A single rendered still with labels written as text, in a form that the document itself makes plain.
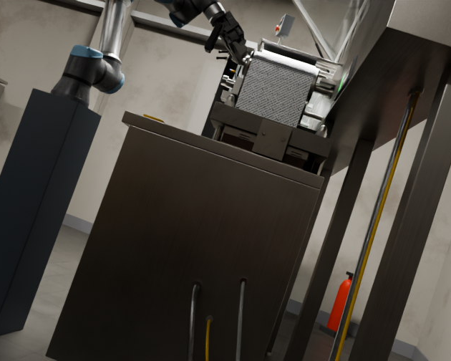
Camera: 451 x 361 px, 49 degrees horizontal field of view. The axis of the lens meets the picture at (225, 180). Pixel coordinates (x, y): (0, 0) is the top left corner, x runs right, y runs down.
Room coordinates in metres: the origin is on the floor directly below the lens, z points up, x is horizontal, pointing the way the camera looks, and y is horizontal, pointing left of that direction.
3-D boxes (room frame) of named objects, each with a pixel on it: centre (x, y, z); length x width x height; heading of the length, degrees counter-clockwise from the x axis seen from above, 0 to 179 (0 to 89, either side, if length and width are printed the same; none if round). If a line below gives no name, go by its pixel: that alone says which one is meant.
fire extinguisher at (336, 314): (4.43, -1.34, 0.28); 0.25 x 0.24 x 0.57; 77
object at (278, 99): (1.80, -0.06, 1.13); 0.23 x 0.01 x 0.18; 85
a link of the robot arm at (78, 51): (1.94, 0.67, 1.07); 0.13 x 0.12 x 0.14; 154
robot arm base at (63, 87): (1.94, 0.68, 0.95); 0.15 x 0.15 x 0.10
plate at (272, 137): (1.58, -0.10, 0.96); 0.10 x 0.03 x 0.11; 85
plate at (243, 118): (1.67, -0.09, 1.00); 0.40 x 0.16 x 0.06; 85
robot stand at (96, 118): (1.94, 0.68, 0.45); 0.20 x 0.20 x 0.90; 77
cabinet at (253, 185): (2.80, -0.07, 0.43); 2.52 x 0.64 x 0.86; 175
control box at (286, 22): (2.41, -0.02, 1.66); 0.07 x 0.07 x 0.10; 11
